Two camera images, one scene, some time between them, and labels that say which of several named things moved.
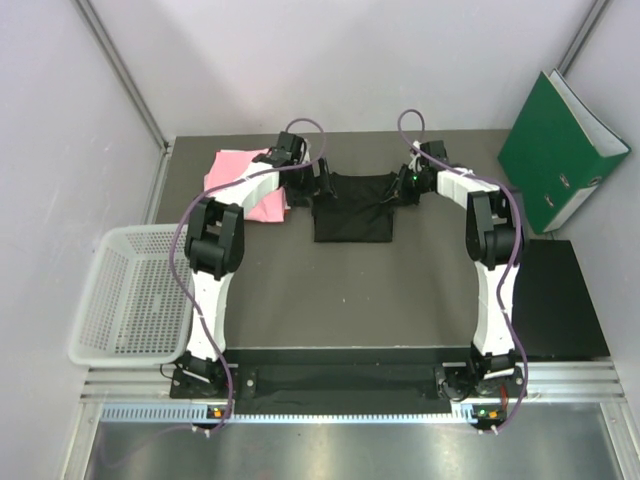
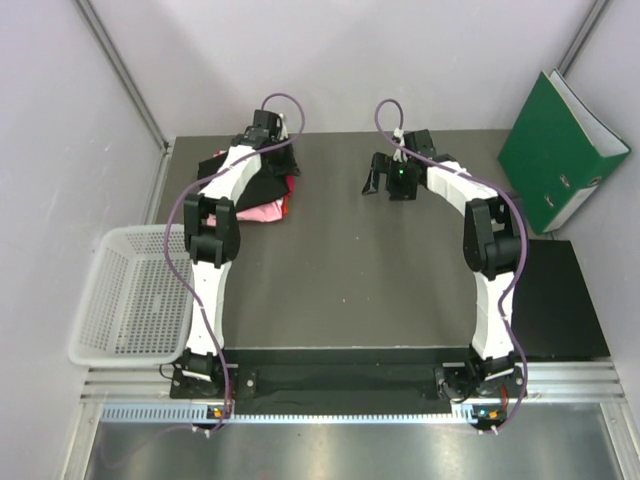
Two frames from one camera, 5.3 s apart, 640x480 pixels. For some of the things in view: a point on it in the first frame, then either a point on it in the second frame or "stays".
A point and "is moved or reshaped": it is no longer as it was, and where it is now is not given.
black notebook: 554,311 stays
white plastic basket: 132,310 stays
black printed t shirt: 356,213 is moved or reshaped
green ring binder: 558,150 stays
